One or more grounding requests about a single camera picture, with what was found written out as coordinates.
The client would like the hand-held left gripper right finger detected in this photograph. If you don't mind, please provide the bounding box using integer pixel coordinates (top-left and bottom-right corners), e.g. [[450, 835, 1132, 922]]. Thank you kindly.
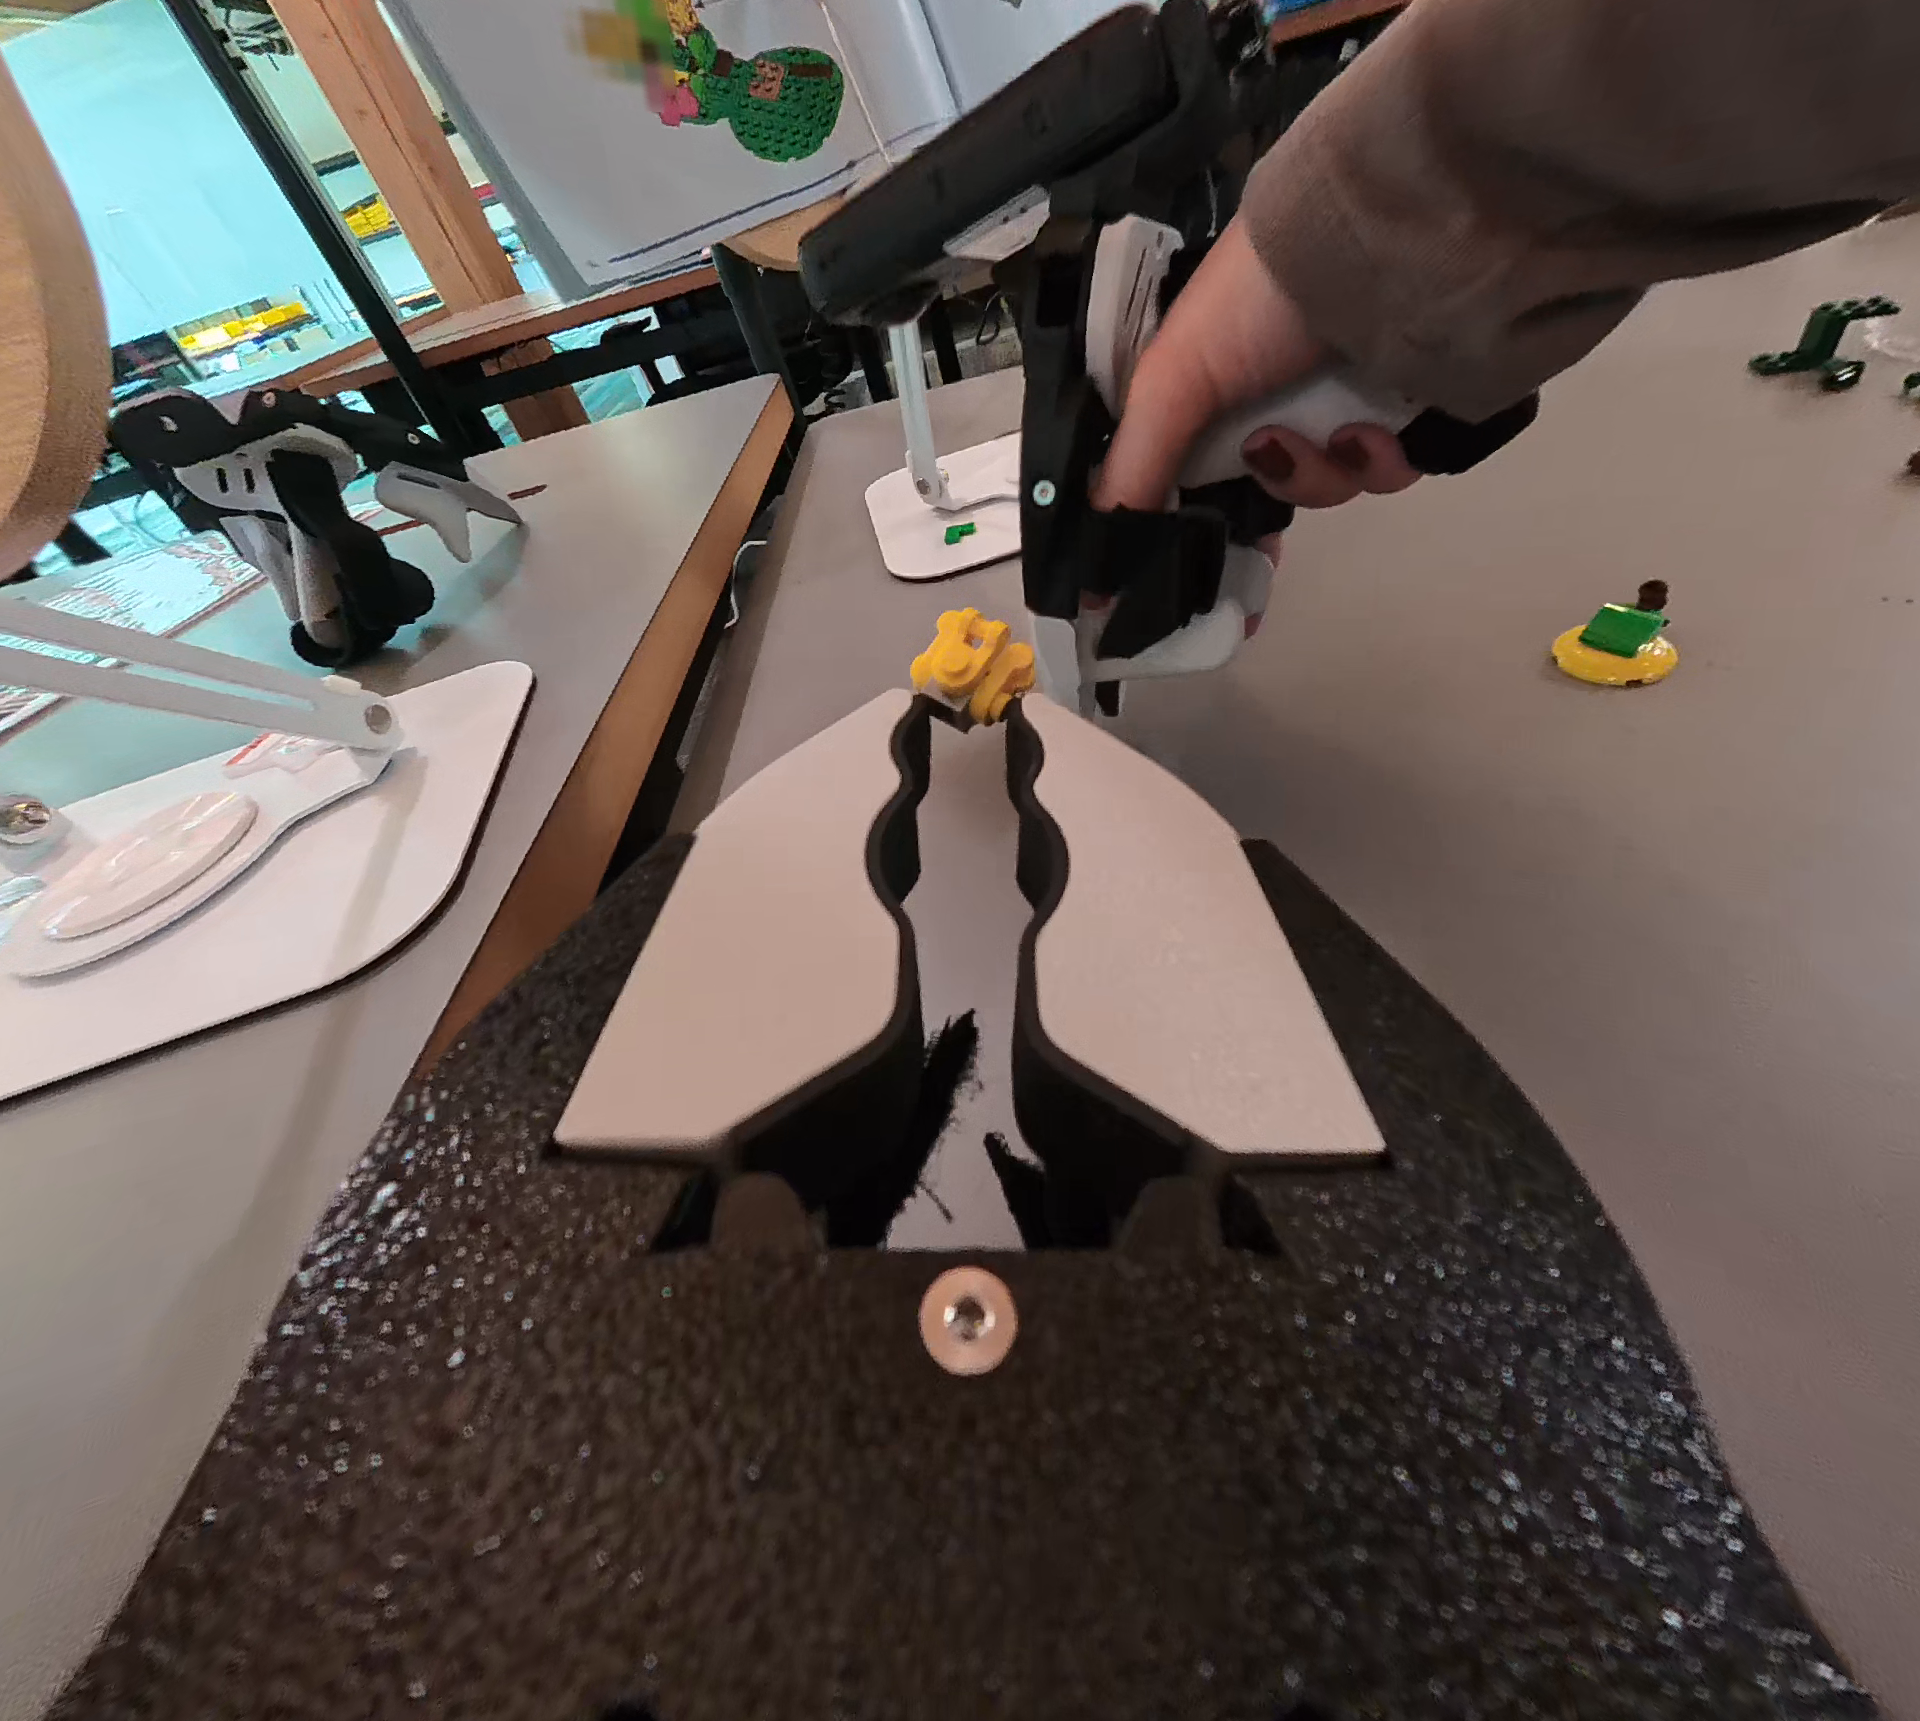
[[1004, 699, 1392, 1250]]

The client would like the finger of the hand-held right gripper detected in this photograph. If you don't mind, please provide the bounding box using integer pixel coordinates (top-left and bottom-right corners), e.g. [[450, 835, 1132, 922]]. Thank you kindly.
[[1021, 236, 1123, 720]]

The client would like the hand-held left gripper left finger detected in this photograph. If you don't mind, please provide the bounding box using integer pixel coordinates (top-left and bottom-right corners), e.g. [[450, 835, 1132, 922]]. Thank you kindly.
[[552, 690, 926, 1250]]

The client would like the yellow toy brick cluster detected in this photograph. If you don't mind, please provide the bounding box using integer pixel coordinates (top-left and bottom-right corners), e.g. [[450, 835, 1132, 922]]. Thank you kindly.
[[908, 606, 1042, 726]]

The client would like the yellow round toy plate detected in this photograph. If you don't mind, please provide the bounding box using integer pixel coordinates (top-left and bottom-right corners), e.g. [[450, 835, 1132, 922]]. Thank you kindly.
[[1550, 618, 1681, 692]]

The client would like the grey desk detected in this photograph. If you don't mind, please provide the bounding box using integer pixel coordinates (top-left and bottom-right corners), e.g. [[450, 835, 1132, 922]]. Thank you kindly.
[[420, 206, 1920, 1721], [0, 370, 800, 1319]]

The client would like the person's right hand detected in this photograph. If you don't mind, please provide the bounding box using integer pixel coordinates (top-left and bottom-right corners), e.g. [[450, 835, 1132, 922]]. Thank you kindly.
[[1093, 203, 1430, 563]]

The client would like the white book stand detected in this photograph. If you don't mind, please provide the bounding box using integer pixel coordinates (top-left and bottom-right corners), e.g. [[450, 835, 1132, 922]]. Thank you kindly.
[[562, 0, 1250, 587]]

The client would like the wooden table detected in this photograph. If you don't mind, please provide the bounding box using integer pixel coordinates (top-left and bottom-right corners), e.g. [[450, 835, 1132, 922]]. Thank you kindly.
[[293, 267, 726, 406], [1264, 0, 1451, 49]]

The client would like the toy brick instruction booklet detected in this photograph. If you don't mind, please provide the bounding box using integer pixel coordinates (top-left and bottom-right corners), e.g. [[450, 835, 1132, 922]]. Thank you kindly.
[[296, 0, 1231, 292]]

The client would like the wooden pillar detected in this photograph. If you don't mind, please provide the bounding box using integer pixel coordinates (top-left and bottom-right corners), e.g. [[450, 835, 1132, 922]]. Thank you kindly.
[[151, 0, 591, 440]]

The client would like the printed paper sheet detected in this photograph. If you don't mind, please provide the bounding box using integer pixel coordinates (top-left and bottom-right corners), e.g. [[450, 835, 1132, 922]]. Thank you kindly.
[[0, 532, 276, 737]]

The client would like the dark green toy branch piece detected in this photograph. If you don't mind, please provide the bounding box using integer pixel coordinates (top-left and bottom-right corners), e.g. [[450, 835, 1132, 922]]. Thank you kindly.
[[1747, 296, 1902, 392]]

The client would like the white cable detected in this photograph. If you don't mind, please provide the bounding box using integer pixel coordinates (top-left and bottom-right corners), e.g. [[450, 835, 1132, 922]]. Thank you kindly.
[[716, 506, 787, 641]]

